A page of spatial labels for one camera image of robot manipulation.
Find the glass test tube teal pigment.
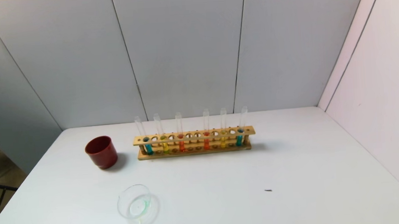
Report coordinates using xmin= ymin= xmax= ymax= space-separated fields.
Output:
xmin=233 ymin=106 xmax=250 ymax=147

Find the glass test tube orange pigment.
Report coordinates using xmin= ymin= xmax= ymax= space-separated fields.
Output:
xmin=201 ymin=108 xmax=212 ymax=150
xmin=175 ymin=112 xmax=186 ymax=153

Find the glass test tube yellow pigment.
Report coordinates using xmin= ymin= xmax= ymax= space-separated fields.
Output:
xmin=218 ymin=107 xmax=229 ymax=149
xmin=153 ymin=113 xmax=170 ymax=155

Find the glass test tube blue pigment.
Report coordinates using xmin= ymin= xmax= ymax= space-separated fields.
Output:
xmin=134 ymin=115 xmax=154 ymax=156

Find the wooden test tube rack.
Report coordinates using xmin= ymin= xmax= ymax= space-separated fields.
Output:
xmin=132 ymin=125 xmax=257 ymax=161

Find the clear glass dish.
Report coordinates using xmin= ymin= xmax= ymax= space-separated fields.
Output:
xmin=116 ymin=184 xmax=155 ymax=224

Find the dark red plastic cup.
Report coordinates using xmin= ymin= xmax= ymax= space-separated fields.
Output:
xmin=84 ymin=135 xmax=119 ymax=170

